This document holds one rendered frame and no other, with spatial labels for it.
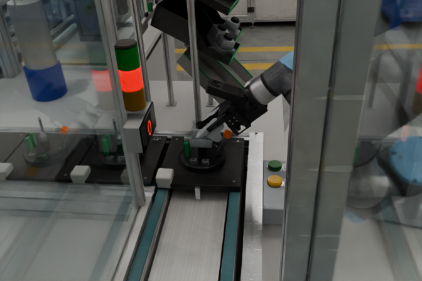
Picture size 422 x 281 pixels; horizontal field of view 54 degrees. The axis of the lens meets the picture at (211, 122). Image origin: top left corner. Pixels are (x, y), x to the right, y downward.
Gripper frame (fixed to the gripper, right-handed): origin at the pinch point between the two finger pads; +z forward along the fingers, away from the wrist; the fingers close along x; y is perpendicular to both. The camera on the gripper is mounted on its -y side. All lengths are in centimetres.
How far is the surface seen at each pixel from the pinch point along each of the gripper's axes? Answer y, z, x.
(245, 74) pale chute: 11.0, -5.5, 47.6
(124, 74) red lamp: -28.3, -9.2, -21.6
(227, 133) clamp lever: 5.9, -5.9, -0.8
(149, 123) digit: -15.8, -2.5, -18.8
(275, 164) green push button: 22.6, -9.8, -1.8
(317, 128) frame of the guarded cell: -28, -51, -85
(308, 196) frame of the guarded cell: -25, -48, -85
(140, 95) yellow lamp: -22.3, -7.5, -20.3
